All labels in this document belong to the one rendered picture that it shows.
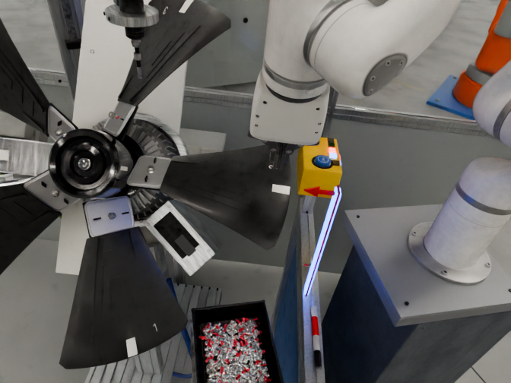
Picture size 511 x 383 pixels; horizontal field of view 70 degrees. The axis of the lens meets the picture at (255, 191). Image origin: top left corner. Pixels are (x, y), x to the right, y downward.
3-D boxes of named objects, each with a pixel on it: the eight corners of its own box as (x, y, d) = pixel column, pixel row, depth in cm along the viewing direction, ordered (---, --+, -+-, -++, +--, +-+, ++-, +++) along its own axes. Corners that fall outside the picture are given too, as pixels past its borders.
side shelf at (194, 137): (133, 128, 141) (131, 121, 140) (226, 140, 142) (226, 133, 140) (109, 166, 123) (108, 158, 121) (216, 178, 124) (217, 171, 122)
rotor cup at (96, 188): (71, 199, 74) (32, 201, 61) (79, 127, 73) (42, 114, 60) (143, 207, 74) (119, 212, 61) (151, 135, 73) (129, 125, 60)
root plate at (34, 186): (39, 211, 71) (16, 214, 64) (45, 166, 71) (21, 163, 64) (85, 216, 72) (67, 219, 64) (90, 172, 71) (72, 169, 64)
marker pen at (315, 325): (311, 305, 85) (315, 365, 74) (317, 305, 85) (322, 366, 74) (309, 308, 86) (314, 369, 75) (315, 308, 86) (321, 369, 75)
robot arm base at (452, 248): (454, 219, 98) (489, 164, 86) (507, 277, 85) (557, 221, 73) (392, 229, 94) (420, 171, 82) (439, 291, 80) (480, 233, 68)
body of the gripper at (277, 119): (338, 58, 47) (318, 118, 56) (258, 47, 46) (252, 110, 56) (338, 99, 43) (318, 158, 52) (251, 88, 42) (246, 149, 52)
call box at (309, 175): (296, 163, 111) (302, 133, 104) (328, 167, 111) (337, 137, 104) (296, 198, 98) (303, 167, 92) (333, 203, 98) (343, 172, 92)
